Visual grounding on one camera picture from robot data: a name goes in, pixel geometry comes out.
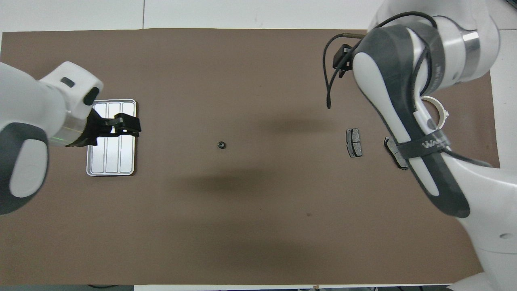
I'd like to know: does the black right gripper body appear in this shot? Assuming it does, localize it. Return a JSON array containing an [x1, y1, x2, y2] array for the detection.
[[332, 43, 356, 70]]

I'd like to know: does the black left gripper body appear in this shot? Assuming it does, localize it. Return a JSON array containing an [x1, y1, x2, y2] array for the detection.
[[66, 108, 118, 148]]

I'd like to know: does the silver ribbed metal tray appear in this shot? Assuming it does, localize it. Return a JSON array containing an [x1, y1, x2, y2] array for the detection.
[[86, 99, 137, 177]]

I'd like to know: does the dark grey brake pad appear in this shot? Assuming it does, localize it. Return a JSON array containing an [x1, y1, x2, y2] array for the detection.
[[346, 128, 363, 158], [384, 136, 410, 171]]

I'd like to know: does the brown table mat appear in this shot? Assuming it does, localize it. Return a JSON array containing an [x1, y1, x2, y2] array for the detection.
[[0, 28, 501, 285]]

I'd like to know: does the white half-ring bracket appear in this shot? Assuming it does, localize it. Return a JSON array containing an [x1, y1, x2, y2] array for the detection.
[[420, 95, 450, 131]]

